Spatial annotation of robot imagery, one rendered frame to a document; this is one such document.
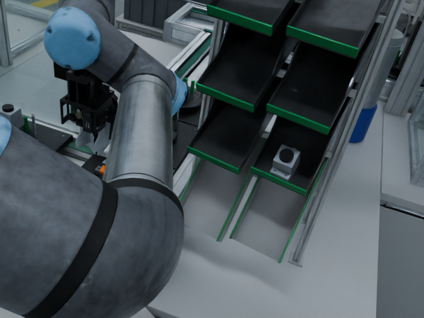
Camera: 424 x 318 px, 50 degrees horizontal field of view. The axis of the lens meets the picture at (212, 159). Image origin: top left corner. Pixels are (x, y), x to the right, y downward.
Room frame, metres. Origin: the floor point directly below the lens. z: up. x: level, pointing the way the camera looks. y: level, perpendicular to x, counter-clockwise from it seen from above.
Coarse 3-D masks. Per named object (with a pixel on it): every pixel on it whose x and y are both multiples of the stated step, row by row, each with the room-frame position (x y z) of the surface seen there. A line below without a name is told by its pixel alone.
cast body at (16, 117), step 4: (4, 104) 1.01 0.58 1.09; (8, 104) 1.01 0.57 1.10; (4, 108) 0.99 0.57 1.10; (8, 108) 0.99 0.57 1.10; (12, 108) 1.00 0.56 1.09; (16, 108) 1.02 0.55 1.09; (20, 108) 1.02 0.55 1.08; (0, 112) 0.99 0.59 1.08; (4, 112) 0.99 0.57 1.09; (8, 112) 0.99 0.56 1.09; (12, 112) 0.99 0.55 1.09; (16, 112) 1.00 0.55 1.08; (20, 112) 1.02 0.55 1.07; (4, 116) 0.98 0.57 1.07; (8, 116) 0.98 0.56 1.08; (12, 116) 0.99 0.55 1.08; (16, 116) 1.00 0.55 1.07; (20, 116) 1.02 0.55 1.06; (12, 120) 0.98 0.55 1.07; (16, 120) 1.00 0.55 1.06; (20, 120) 1.01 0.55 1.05; (12, 124) 0.98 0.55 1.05; (16, 124) 1.00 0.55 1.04; (20, 124) 1.01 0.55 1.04
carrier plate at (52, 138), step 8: (32, 128) 1.09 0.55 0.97; (40, 128) 1.10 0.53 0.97; (48, 128) 1.10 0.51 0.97; (40, 136) 1.06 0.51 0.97; (48, 136) 1.06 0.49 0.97; (56, 136) 1.07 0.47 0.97; (64, 136) 1.08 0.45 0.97; (72, 136) 1.09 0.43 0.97; (48, 144) 1.03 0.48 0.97; (56, 144) 1.03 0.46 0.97; (64, 144) 1.05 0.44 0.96
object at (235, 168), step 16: (288, 64) 0.98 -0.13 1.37; (208, 112) 0.90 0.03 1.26; (224, 112) 0.93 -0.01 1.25; (240, 112) 0.93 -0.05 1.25; (256, 112) 0.93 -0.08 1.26; (208, 128) 0.88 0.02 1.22; (224, 128) 0.89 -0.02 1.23; (240, 128) 0.89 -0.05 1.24; (256, 128) 0.89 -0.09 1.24; (192, 144) 0.84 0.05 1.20; (208, 144) 0.84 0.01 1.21; (224, 144) 0.84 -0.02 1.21; (240, 144) 0.85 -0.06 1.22; (208, 160) 0.80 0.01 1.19; (224, 160) 0.81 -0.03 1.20; (240, 160) 0.81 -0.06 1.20
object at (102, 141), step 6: (108, 126) 0.71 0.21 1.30; (102, 132) 0.70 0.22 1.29; (108, 132) 0.71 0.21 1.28; (102, 138) 0.70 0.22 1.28; (108, 138) 0.71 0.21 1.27; (96, 144) 0.68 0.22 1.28; (102, 144) 0.70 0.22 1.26; (108, 144) 0.72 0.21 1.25; (96, 150) 0.68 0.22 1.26; (102, 150) 0.71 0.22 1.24
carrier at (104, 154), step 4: (108, 148) 1.03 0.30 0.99; (104, 152) 1.02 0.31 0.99; (92, 156) 1.01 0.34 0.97; (96, 156) 1.01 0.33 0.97; (100, 156) 1.02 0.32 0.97; (104, 156) 1.02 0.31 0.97; (88, 160) 0.99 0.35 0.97; (92, 160) 0.99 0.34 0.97; (96, 160) 0.99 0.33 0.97; (100, 160) 1.00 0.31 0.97; (104, 160) 0.96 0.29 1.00; (84, 164) 0.97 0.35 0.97; (88, 164) 0.97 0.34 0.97; (92, 164) 0.98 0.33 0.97; (96, 164) 0.98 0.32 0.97; (100, 164) 0.96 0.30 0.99; (104, 164) 0.95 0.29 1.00; (88, 168) 0.95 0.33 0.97; (92, 168) 0.96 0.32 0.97; (96, 168) 0.92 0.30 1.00; (92, 172) 0.94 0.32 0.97; (96, 172) 0.91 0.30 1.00; (100, 176) 0.91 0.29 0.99
